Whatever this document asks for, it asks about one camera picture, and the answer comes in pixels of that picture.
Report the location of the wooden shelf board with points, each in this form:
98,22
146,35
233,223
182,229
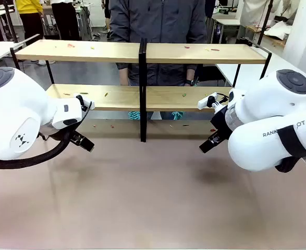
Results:
121,100
103,56

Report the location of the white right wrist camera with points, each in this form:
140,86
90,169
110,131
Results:
205,102

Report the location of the person in grey jacket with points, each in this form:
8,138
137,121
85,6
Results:
158,23

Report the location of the background person in dark clothes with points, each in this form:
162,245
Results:
108,10

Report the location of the person in yellow shirt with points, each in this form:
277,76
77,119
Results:
29,6

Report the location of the black wristwatch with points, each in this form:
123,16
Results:
190,82

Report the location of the person's left forearm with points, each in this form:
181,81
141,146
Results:
190,74

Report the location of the black stand pole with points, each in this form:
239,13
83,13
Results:
9,20
266,23

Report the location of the white crumpled sheet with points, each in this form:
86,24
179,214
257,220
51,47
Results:
280,30

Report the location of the white sneaker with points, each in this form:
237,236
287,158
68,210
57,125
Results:
51,62
42,62

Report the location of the person's right forearm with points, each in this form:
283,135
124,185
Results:
116,31

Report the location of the large white table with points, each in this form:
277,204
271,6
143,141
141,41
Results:
246,73

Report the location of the wooden two-tier shelf rack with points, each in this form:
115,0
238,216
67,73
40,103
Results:
142,78

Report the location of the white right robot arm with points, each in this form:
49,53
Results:
259,145

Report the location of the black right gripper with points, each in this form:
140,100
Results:
220,122

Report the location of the hanging white coat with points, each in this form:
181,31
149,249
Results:
254,10

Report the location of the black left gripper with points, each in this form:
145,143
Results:
77,136

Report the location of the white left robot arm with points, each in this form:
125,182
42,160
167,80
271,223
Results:
12,109

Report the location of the teal chenille duster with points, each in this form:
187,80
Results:
134,115

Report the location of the person's right hand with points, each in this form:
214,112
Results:
124,77

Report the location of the person in black trousers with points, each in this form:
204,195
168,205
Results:
64,18

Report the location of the long red paper scrap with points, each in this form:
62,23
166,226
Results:
215,49

